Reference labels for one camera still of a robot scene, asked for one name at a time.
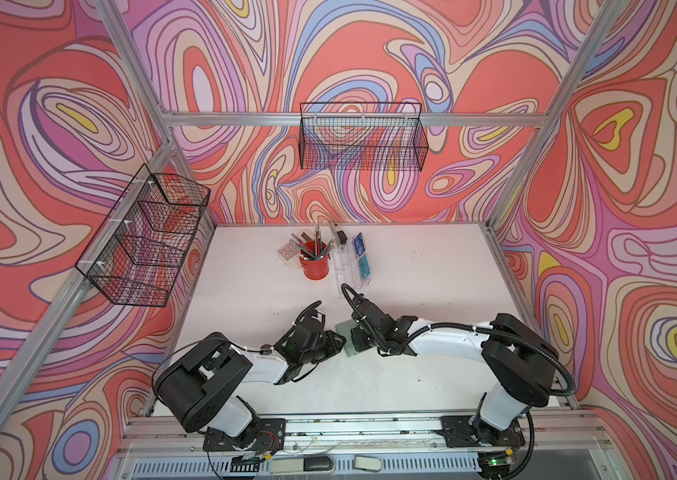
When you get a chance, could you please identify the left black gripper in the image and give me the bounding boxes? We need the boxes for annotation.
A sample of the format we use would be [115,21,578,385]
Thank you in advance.
[299,332,350,368]

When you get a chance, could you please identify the mint green card wallet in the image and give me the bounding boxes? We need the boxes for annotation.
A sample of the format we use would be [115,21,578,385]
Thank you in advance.
[334,320,359,357]

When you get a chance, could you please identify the clear acrylic card holder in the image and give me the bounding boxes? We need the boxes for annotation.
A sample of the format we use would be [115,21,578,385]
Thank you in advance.
[332,235,374,296]

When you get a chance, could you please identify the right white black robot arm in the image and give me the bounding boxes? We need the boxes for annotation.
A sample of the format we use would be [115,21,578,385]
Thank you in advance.
[341,283,578,448]

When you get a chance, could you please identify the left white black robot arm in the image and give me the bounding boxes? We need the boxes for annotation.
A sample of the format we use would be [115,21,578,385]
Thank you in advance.
[152,301,347,455]

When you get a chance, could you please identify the blue VIP card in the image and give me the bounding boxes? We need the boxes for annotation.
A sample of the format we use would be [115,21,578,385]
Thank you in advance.
[353,233,367,258]

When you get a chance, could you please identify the red pen cup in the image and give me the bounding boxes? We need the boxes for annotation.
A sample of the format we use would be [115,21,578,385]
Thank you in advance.
[300,241,330,281]

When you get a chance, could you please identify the pink calculator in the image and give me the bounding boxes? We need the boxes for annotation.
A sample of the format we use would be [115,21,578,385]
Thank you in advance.
[276,242,302,270]

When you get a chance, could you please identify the left black wire basket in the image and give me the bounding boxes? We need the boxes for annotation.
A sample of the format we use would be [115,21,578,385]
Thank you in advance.
[76,166,210,308]

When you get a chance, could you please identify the black wire basket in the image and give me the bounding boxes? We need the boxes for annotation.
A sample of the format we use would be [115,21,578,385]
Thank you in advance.
[298,101,430,172]
[76,166,210,308]

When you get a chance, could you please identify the back black wire basket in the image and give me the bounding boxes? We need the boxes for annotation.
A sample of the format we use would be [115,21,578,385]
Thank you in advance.
[298,101,430,172]

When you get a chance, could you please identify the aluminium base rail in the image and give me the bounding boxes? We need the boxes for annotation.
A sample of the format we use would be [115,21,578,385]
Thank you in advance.
[111,408,628,479]

